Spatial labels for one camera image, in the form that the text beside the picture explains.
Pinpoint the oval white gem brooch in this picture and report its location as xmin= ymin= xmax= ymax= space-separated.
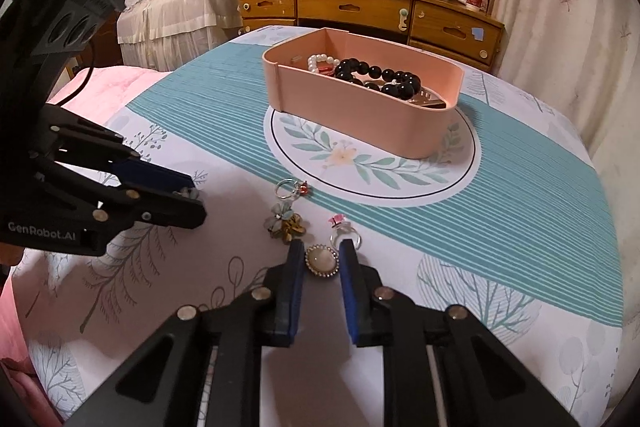
xmin=305 ymin=244 xmax=340 ymax=279

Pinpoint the white pearl necklace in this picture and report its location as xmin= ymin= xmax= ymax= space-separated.
xmin=306 ymin=52 xmax=343 ymax=76

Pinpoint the black bead bracelet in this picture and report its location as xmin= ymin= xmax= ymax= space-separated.
xmin=333 ymin=56 xmax=423 ymax=102

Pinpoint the pink smart watch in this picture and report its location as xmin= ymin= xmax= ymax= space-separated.
xmin=409 ymin=88 xmax=447 ymax=109

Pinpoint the left hand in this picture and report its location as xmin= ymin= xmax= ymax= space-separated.
xmin=0 ymin=244 xmax=25 ymax=267

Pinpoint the flower brooch gold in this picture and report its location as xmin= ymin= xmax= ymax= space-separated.
xmin=264 ymin=202 xmax=306 ymax=245

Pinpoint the pink plastic tray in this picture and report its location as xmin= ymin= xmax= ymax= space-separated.
xmin=262 ymin=28 xmax=464 ymax=159

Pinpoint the white patterned curtain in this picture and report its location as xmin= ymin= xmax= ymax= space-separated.
xmin=494 ymin=0 xmax=639 ymax=407

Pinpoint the silver ring pink stone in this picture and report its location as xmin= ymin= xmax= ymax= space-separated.
xmin=329 ymin=213 xmax=362 ymax=251

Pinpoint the silver ring red stone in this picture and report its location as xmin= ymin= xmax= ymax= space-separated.
xmin=274 ymin=178 xmax=311 ymax=202

